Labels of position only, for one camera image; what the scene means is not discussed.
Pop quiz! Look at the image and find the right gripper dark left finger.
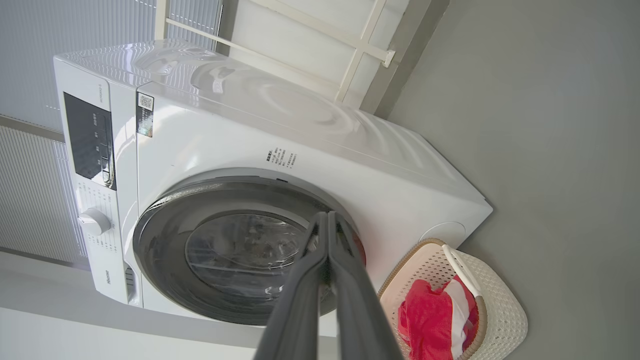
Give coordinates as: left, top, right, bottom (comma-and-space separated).
252, 211, 331, 360

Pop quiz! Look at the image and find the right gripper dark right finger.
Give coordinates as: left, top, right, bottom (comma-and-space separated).
328, 211, 405, 360

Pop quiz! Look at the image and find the red white striped garment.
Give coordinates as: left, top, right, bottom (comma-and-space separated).
397, 274, 479, 360

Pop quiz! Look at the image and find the round glass washing machine door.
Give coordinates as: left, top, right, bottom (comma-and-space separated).
132, 175, 367, 327

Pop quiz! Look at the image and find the white front-load washing machine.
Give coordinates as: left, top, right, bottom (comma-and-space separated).
52, 39, 494, 338

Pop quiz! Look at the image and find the cream perforated laundry basket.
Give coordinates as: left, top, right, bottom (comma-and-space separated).
377, 238, 529, 360

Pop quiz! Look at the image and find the round white filter cover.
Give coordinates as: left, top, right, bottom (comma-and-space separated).
419, 221, 467, 249

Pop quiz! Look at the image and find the white round control knob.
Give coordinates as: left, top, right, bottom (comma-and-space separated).
77, 207, 112, 237

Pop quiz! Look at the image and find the QR code sticker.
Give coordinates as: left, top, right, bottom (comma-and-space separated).
136, 92, 155, 138

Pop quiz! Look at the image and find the black control display panel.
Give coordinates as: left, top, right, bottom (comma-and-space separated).
62, 91, 117, 191

